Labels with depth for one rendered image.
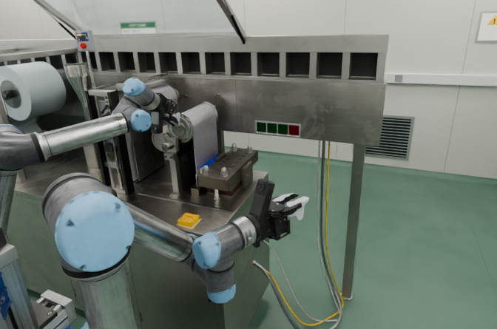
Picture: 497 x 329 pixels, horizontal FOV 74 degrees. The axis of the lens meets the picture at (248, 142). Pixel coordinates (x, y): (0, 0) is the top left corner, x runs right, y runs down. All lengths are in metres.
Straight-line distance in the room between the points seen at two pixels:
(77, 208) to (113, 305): 0.21
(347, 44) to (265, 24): 2.63
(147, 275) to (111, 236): 1.25
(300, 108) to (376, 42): 0.46
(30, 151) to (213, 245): 0.63
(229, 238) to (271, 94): 1.05
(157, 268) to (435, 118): 3.26
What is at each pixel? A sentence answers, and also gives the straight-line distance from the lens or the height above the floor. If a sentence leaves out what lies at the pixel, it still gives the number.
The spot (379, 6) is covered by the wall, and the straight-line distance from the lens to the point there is 3.94.
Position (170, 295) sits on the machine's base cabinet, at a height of 0.47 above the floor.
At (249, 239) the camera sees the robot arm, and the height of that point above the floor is 1.22.
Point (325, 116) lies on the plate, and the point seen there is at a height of 1.27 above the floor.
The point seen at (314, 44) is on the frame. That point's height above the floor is 1.61.
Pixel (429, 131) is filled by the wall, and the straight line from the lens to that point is 4.14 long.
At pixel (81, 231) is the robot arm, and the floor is 1.43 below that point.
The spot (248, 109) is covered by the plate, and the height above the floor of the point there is 1.28.
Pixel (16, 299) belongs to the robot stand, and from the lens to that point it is 1.03.
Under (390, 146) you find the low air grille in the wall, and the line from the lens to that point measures 4.17.
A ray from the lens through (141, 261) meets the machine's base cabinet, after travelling 1.82.
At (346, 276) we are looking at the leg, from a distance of 2.35.
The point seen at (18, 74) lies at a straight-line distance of 2.25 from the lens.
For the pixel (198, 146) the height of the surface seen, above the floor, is 1.15.
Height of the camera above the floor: 1.73
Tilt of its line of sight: 20 degrees down
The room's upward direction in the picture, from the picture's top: 2 degrees counter-clockwise
